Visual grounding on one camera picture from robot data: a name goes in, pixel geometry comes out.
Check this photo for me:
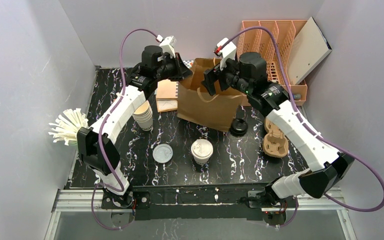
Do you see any brown paper bag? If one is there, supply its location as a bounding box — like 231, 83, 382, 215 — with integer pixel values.
177, 58, 246, 132

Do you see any cardboard cup carrier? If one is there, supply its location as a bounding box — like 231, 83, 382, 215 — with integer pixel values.
262, 118, 289, 158

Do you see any white lid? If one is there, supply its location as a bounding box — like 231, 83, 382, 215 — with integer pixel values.
191, 138, 214, 161
152, 143, 173, 164

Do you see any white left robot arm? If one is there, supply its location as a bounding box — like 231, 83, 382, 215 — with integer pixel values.
76, 35, 192, 196

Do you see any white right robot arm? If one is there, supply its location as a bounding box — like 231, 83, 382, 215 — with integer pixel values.
202, 38, 354, 200

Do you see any black coffee cup lid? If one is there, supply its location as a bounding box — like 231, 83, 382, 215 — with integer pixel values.
229, 118, 248, 137

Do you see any orange file organizer rack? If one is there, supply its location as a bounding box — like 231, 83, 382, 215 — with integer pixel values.
236, 20, 308, 106

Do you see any stack of white lids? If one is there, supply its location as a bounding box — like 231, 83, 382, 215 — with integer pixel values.
132, 101, 153, 131

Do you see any white folder board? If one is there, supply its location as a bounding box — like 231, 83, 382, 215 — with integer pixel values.
287, 17, 332, 85

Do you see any green cup of stirrers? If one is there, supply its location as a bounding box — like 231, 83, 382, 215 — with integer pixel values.
48, 108, 89, 146

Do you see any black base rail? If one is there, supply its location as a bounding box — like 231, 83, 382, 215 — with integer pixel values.
122, 184, 292, 214

